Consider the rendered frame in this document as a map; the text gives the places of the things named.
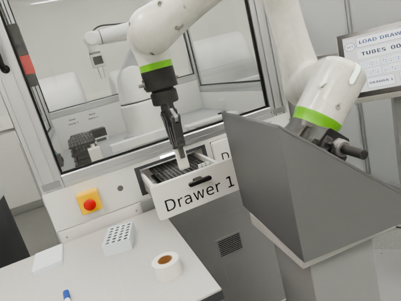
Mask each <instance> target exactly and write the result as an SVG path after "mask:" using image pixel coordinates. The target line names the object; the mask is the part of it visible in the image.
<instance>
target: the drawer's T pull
mask: <svg viewBox="0 0 401 301"><path fill-rule="evenodd" d="M211 179H212V177H211V176H205V177H201V176H199V177H196V178H194V179H193V181H192V182H190V183H189V186H190V187H194V186H196V185H199V184H201V183H204V182H207V181H209V180H211Z"/></svg>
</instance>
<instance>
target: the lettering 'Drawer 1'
mask: <svg viewBox="0 0 401 301"><path fill-rule="evenodd" d="M228 178H229V181H230V186H229V188H230V187H232V186H234V185H232V183H231V180H230V176H229V177H226V179H228ZM218 184H220V183H218ZM218 184H215V186H216V189H217V192H218V188H217V186H218ZM208 188H212V189H211V190H209V191H212V190H214V188H213V187H212V186H209V187H207V189H206V192H207V194H208V195H212V194H214V192H213V193H208V192H209V191H208ZM193 194H194V196H195V197H196V199H197V200H198V199H199V194H200V195H201V193H200V192H199V191H198V197H197V196H196V195H195V193H193ZM187 196H189V197H190V198H187V199H186V200H185V203H186V204H190V203H191V202H193V201H192V197H191V196H190V195H186V196H185V197H187ZM185 197H184V198H185ZM201 197H202V198H203V190H202V195H201ZM180 199H182V197H181V198H180ZM180 199H178V203H179V206H180V207H181V204H180ZM188 199H190V202H187V200H188ZM167 201H173V203H174V207H173V208H172V209H170V210H169V209H168V206H167V203H166V202H167ZM165 205H166V209H167V212H169V211H171V210H173V209H175V206H176V204H175V201H174V200H173V199H168V200H166V201H165Z"/></svg>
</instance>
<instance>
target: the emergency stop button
mask: <svg viewBox="0 0 401 301"><path fill-rule="evenodd" d="M95 207H96V202H95V201H94V200H93V199H88V200H86V201H85V202H84V208H85V209H86V210H88V211H91V210H93V209H95Z"/></svg>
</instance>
